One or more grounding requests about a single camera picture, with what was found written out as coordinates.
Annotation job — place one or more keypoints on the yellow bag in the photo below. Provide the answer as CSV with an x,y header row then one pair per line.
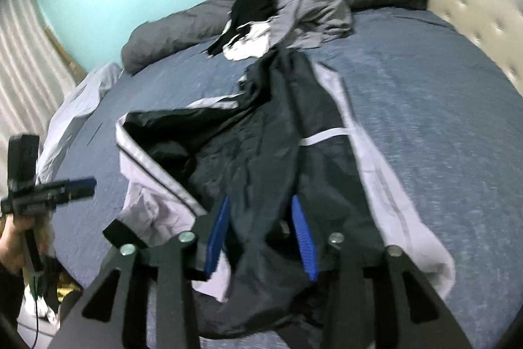
x,y
65,289

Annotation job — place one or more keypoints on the dark grey rolled duvet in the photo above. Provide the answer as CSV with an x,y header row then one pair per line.
x,y
171,34

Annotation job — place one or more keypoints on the white garment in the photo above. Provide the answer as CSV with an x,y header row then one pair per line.
x,y
249,46

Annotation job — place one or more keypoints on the person's left hand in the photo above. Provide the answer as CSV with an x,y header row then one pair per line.
x,y
12,242

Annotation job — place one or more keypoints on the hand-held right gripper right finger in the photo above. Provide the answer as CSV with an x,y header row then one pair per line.
x,y
304,238

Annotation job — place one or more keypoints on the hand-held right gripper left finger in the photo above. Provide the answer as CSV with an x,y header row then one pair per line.
x,y
218,234

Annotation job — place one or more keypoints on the grey jacket with black lining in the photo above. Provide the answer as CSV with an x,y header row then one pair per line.
x,y
253,152

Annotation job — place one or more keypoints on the wooden frame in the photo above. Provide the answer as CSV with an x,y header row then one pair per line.
x,y
65,50

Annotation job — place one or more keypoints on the person's left forearm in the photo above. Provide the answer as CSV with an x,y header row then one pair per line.
x,y
10,291

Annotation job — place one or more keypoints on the beige tufted headboard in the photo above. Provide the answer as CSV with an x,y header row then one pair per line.
x,y
470,5

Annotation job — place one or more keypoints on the grey crumpled garment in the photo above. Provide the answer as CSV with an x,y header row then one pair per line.
x,y
310,9

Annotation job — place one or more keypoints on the light grey sheet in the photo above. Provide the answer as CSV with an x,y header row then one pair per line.
x,y
73,107

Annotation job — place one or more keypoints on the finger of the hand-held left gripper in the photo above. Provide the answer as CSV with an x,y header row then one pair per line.
x,y
81,187

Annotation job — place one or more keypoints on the white curtain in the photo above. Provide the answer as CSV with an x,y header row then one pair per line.
x,y
24,87

